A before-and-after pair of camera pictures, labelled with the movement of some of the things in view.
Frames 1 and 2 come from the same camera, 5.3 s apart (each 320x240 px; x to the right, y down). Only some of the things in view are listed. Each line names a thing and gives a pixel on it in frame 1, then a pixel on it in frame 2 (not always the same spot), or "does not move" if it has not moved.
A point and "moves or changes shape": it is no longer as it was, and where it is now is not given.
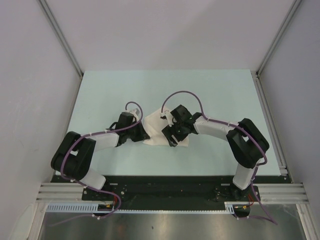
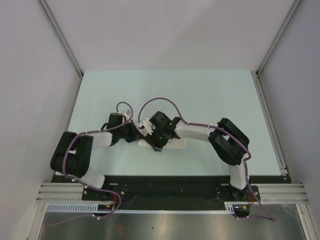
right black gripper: x=170 y=131 -> x=152 y=140
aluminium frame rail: x=60 y=192 does not move
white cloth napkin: x=154 y=124 moves or changes shape
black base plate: x=176 y=193 does not move
